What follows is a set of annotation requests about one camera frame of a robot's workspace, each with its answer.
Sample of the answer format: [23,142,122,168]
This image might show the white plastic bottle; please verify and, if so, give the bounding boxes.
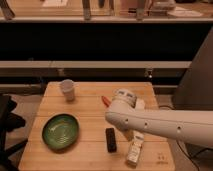
[126,131,144,167]

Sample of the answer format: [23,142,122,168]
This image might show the black cable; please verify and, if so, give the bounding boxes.
[176,140,213,171]

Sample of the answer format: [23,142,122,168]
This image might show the black rectangular remote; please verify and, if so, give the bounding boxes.
[105,128,117,153]

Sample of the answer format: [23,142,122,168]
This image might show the orange carrot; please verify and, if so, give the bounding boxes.
[101,96,111,107]

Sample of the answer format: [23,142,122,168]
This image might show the black office chair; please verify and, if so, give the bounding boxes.
[0,95,28,171]

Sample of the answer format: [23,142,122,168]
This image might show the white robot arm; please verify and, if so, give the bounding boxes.
[105,89,213,149]

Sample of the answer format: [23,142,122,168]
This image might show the white paper cup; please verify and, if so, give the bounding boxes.
[59,79,75,101]

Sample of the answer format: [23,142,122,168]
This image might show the green ceramic bowl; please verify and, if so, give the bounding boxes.
[42,114,80,150]

